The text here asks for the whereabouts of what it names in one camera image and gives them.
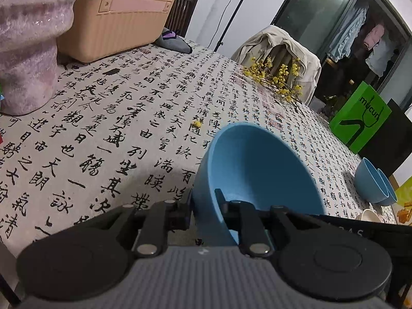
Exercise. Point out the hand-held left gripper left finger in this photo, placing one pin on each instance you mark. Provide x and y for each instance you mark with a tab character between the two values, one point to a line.
180	215

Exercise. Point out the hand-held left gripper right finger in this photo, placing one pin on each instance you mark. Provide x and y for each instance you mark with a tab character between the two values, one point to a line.
231	215

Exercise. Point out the small cream plate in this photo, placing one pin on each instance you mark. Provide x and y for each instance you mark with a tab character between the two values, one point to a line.
371	215

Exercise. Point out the blue bowl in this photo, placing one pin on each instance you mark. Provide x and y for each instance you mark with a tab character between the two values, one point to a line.
392	193
257	161
367	183

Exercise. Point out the yellow-green paper bag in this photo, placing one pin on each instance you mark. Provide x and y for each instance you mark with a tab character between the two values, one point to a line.
405	199

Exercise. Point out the fallen yellow blossom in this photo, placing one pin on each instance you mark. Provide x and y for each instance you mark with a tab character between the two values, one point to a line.
196	124

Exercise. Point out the black paper bag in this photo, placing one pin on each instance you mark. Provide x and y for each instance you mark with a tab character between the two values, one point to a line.
392	141

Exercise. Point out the green paper bag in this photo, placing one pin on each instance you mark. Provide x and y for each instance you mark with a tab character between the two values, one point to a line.
347	119

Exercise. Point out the yellow flower branches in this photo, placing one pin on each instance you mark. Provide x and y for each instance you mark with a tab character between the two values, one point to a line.
283	83

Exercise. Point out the brown wooden chair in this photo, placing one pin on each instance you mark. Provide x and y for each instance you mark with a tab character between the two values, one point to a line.
283	58

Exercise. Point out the grey purple pouch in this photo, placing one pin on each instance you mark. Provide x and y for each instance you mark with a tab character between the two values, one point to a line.
173	41

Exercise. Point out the hanging white shirt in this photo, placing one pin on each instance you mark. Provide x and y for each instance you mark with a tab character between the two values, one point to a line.
383	56

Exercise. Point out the beige jacket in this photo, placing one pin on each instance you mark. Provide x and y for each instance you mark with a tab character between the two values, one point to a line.
283	38

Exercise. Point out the pink suitcase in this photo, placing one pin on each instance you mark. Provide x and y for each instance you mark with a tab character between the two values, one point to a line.
122	29

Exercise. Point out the hanging pink garment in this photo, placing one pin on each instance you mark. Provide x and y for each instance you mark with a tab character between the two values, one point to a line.
375	35

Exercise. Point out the dark wooden chair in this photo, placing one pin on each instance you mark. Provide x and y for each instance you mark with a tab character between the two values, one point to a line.
180	9

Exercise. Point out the hanging light blue shirt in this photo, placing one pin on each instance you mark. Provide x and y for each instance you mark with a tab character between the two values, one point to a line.
347	32

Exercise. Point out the studio light on stand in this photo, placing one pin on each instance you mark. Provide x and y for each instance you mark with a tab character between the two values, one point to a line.
241	3

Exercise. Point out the pink mottled vase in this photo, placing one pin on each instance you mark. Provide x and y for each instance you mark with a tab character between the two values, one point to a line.
29	54

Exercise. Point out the dark glass sliding door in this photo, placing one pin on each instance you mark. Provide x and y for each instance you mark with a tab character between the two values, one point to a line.
305	6

